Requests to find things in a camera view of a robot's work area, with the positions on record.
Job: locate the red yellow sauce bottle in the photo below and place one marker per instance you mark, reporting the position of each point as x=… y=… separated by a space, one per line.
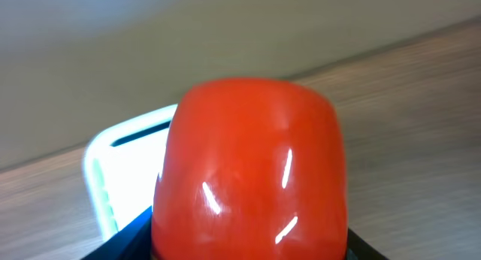
x=253 y=169

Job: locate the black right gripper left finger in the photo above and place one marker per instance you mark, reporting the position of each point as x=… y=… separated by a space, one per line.
x=131 y=243

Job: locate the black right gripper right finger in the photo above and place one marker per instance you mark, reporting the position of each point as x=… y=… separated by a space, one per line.
x=358 y=249

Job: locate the white barcode scanner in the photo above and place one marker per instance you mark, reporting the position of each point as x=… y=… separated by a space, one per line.
x=121 y=165

